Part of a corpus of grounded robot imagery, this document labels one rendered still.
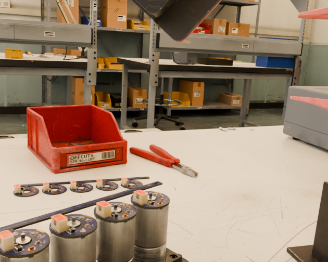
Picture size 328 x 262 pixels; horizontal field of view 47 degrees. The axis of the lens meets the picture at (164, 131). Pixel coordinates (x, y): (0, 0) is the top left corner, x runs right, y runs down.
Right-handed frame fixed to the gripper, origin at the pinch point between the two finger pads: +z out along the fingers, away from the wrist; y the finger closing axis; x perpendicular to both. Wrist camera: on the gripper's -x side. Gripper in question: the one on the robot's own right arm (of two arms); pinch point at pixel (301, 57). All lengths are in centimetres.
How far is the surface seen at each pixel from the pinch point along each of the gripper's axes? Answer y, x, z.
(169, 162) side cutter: -14.1, 0.6, 15.1
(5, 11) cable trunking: 66, -321, 260
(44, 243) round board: -12.3, 32.4, 15.2
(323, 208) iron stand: -12.8, 19.0, 0.0
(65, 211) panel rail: -11.9, 29.0, 15.9
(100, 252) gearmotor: -14.1, 28.8, 13.7
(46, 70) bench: 2, -173, 129
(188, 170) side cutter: -14.5, 2.7, 12.4
